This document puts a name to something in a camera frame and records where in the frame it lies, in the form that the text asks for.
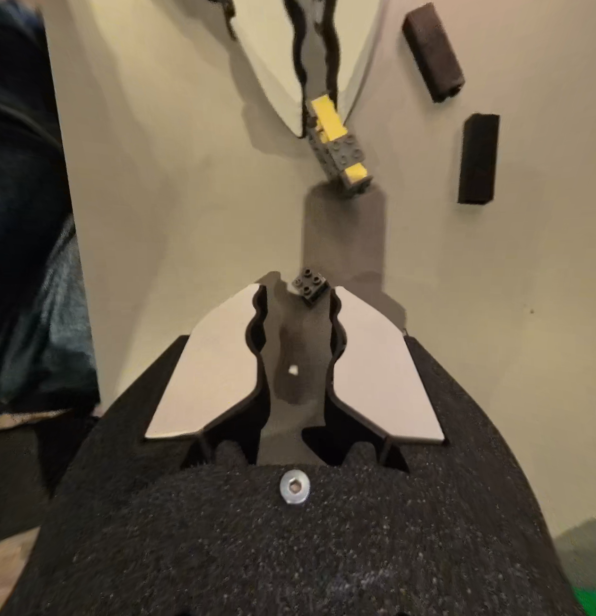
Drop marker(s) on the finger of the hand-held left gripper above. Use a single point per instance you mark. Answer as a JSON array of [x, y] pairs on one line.
[[358, 43], [269, 48]]

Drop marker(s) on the person's blue jeans leg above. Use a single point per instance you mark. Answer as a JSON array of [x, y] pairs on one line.
[[33, 240]]

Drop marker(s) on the grey desk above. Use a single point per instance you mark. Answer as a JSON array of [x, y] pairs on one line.
[[182, 192]]

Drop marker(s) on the small dark grey brick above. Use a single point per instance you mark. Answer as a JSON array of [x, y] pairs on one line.
[[308, 285]]

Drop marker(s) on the long black brick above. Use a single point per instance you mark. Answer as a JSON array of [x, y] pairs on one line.
[[478, 159], [432, 53]]

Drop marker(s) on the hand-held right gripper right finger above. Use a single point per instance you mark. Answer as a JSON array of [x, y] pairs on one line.
[[384, 375]]

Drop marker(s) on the grey and yellow brick assembly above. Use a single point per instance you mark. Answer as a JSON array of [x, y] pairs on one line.
[[343, 149]]

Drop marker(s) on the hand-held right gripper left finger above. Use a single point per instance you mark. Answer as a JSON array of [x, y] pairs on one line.
[[216, 370]]

